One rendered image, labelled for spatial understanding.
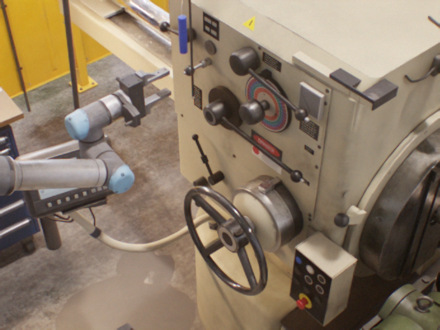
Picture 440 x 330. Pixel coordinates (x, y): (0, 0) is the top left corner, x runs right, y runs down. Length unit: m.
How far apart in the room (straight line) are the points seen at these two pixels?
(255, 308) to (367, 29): 1.35
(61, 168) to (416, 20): 1.02
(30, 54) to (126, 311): 1.89
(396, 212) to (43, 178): 0.98
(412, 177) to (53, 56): 3.11
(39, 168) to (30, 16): 2.79
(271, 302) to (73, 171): 1.27
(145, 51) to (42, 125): 1.73
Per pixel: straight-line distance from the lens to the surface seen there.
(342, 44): 1.78
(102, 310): 3.51
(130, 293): 3.54
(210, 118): 2.06
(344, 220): 1.86
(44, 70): 4.65
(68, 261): 3.73
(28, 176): 1.68
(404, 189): 1.98
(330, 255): 1.97
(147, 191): 4.01
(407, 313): 1.98
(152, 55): 2.96
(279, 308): 2.75
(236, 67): 1.86
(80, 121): 1.83
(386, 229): 2.01
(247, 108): 1.84
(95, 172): 1.78
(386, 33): 1.85
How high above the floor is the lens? 2.86
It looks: 44 degrees down
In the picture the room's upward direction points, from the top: straight up
